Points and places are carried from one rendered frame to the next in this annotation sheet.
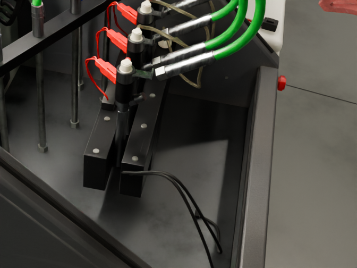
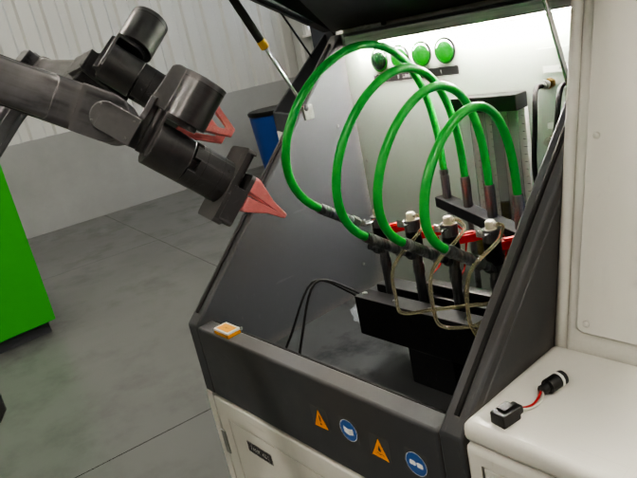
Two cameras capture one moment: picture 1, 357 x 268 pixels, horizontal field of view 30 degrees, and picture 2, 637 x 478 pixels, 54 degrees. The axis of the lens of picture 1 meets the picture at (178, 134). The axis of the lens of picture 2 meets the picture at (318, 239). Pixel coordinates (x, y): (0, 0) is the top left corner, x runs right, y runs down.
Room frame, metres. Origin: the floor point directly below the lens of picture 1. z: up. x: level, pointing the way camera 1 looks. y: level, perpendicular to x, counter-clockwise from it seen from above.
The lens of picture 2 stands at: (1.53, -0.70, 1.46)
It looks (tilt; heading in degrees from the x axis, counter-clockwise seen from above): 18 degrees down; 140
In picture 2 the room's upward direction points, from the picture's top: 12 degrees counter-clockwise
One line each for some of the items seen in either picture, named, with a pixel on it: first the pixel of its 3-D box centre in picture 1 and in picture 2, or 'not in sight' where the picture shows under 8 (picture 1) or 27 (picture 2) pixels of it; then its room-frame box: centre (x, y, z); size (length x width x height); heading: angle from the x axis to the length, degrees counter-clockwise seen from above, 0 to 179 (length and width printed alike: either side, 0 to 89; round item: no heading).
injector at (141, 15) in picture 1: (146, 60); (452, 284); (0.93, 0.08, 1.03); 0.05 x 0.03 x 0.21; 88
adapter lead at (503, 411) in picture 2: (248, 17); (531, 396); (1.17, -0.11, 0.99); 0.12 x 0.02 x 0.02; 79
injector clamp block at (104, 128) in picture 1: (132, 122); (446, 339); (0.89, 0.09, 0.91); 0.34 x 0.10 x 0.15; 178
